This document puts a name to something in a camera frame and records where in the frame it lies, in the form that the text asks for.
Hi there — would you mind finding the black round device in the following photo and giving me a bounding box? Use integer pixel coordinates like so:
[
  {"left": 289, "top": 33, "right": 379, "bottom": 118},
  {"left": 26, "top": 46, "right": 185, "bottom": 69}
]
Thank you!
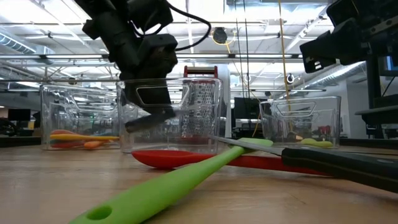
[{"left": 213, "top": 27, "right": 228, "bottom": 45}]

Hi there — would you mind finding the orange silicone spatula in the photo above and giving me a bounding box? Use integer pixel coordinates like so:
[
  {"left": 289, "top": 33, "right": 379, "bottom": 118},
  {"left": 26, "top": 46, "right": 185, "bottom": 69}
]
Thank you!
[{"left": 83, "top": 140, "right": 106, "bottom": 149}]

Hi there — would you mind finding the yellow cable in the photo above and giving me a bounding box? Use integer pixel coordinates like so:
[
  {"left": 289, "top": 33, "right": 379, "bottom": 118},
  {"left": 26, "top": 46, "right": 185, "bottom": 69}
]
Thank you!
[{"left": 277, "top": 0, "right": 292, "bottom": 138}]

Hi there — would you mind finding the light green silicone spoon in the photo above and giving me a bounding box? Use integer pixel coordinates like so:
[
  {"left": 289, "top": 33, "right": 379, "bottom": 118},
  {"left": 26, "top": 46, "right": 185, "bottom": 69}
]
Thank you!
[{"left": 300, "top": 138, "right": 333, "bottom": 149}]

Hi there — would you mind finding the black background monitor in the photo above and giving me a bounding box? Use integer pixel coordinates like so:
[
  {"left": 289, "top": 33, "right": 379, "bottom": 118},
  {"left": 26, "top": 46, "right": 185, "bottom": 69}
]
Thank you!
[{"left": 233, "top": 96, "right": 261, "bottom": 120}]

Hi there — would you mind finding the green silicone spatula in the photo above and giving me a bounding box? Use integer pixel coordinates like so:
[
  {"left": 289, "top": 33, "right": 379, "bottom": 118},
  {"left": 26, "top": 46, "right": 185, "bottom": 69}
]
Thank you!
[{"left": 68, "top": 138, "right": 274, "bottom": 224}]

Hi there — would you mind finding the black computer monitor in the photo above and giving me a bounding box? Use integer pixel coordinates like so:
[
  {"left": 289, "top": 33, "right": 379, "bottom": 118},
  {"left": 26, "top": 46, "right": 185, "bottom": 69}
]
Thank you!
[{"left": 377, "top": 54, "right": 398, "bottom": 77}]

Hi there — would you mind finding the grey computer cart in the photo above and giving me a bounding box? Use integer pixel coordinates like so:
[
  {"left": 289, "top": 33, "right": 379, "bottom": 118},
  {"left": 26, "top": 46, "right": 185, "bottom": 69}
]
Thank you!
[{"left": 354, "top": 52, "right": 398, "bottom": 139}]

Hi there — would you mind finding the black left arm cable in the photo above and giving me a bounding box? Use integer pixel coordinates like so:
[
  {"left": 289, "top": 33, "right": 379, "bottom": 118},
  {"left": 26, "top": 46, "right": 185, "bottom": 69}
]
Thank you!
[{"left": 164, "top": 0, "right": 212, "bottom": 52}]

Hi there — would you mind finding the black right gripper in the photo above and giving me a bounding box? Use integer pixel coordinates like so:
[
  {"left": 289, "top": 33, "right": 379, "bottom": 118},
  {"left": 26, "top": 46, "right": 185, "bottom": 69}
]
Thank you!
[{"left": 300, "top": 17, "right": 368, "bottom": 74}]

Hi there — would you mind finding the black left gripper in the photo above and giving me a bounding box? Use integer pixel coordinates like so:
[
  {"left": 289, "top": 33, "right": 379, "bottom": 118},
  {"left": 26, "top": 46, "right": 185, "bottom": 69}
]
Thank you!
[{"left": 119, "top": 62, "right": 175, "bottom": 116}]

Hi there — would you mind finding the red silicone spoon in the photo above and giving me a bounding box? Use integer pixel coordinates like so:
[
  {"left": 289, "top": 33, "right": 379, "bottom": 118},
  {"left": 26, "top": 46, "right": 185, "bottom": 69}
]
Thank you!
[{"left": 131, "top": 149, "right": 330, "bottom": 177}]

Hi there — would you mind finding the clear plastic bin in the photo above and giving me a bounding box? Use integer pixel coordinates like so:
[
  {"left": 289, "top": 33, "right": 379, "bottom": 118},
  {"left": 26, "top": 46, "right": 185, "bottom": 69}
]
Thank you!
[
  {"left": 259, "top": 95, "right": 342, "bottom": 149},
  {"left": 116, "top": 77, "right": 223, "bottom": 155},
  {"left": 39, "top": 83, "right": 122, "bottom": 151}
]

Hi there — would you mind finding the yellow silicone spatula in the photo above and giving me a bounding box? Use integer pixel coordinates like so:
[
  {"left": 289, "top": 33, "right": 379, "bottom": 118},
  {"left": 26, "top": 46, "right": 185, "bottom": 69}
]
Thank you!
[{"left": 49, "top": 134, "right": 121, "bottom": 142}]

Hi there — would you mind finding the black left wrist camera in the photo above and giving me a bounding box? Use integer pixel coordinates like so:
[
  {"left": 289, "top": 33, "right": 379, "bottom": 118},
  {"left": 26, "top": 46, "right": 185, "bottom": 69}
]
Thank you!
[{"left": 136, "top": 33, "right": 179, "bottom": 77}]

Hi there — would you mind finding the red steel box grater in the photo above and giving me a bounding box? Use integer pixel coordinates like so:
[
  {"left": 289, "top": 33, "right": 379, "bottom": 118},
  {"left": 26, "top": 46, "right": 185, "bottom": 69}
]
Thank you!
[{"left": 181, "top": 65, "right": 223, "bottom": 147}]

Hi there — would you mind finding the silver ceiling duct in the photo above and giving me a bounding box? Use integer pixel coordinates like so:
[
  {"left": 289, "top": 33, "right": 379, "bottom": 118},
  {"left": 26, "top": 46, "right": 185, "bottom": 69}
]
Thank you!
[
  {"left": 307, "top": 62, "right": 364, "bottom": 88},
  {"left": 0, "top": 32, "right": 37, "bottom": 54}
]

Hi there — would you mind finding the red silicone spatula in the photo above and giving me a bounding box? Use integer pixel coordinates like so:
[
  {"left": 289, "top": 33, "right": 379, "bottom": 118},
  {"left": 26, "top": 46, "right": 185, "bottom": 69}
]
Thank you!
[{"left": 50, "top": 129, "right": 85, "bottom": 149}]

